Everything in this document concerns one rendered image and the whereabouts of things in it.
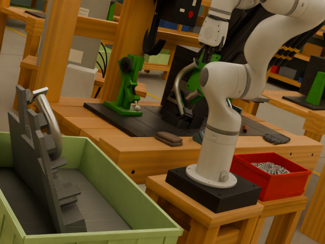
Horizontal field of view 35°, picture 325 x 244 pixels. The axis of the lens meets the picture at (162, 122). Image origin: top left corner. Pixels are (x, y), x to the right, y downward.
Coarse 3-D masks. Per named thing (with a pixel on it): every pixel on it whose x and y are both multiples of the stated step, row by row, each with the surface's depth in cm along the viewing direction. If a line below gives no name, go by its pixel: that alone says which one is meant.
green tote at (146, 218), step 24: (0, 144) 161; (72, 144) 174; (96, 168) 168; (0, 192) 122; (120, 192) 154; (144, 192) 145; (0, 216) 120; (120, 216) 153; (144, 216) 143; (168, 216) 134; (0, 240) 118; (24, 240) 106; (48, 240) 109; (72, 240) 113; (96, 240) 116; (120, 240) 120; (144, 240) 124; (168, 240) 128
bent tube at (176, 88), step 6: (198, 60) 250; (186, 66) 251; (192, 66) 248; (198, 66) 248; (180, 72) 252; (186, 72) 251; (180, 78) 253; (174, 84) 252; (174, 90) 252; (180, 96) 249; (180, 102) 247; (180, 108) 246; (180, 114) 245
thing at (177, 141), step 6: (162, 132) 219; (168, 132) 221; (156, 138) 217; (162, 138) 215; (168, 138) 214; (174, 138) 215; (180, 138) 217; (168, 144) 213; (174, 144) 213; (180, 144) 217
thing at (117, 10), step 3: (117, 3) 1263; (120, 3) 1281; (117, 6) 1266; (120, 6) 1275; (117, 9) 1270; (120, 9) 1278; (114, 12) 1266; (117, 12) 1273; (120, 12) 1282; (117, 15) 1279; (114, 21) 1225; (117, 21) 1228
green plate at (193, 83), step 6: (216, 54) 245; (210, 60) 246; (216, 60) 244; (192, 72) 251; (198, 72) 249; (192, 78) 250; (198, 78) 248; (192, 84) 249; (198, 84) 247; (192, 90) 248
